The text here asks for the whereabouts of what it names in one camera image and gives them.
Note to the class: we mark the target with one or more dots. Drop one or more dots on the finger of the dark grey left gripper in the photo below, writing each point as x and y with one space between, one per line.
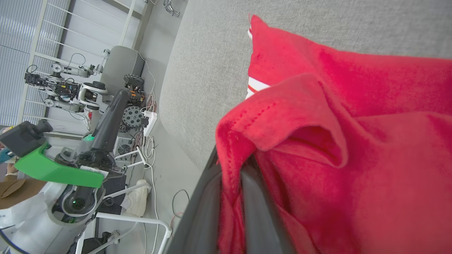
111 120

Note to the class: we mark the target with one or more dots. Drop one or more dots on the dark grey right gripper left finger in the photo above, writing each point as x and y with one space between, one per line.
197 215

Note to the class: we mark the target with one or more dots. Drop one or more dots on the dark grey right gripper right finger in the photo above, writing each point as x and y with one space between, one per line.
259 218

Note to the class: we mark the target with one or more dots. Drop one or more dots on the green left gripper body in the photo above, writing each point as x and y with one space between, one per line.
53 169

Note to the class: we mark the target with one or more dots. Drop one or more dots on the red and white shirt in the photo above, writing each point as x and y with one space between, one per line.
353 158

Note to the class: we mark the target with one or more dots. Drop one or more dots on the black mecanum wheel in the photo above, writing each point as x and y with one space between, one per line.
133 82
133 116

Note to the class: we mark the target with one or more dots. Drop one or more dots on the metal fan box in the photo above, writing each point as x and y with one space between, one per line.
123 148

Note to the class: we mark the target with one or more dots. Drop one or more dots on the white power strip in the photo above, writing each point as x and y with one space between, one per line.
150 122

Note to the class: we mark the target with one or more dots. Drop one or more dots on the brown cardboard piece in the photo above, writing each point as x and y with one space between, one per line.
17 192

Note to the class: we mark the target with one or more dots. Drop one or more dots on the grey rounded cabinet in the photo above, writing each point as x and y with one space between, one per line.
122 65

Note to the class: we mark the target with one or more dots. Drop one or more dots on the black and white robot device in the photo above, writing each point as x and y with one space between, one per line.
63 88

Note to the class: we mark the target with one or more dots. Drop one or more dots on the white sneaker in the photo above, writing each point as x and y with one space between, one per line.
136 199

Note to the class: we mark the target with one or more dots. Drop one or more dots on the black floor box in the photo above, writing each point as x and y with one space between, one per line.
114 192

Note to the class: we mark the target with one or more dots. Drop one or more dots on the grey background robot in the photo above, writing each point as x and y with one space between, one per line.
39 38

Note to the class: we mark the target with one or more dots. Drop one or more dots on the chrome metal legs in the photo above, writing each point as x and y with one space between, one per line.
171 7

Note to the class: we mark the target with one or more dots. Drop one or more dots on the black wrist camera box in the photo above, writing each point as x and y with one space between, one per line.
24 137

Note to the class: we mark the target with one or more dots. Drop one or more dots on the white tube frame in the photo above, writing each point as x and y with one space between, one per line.
141 220

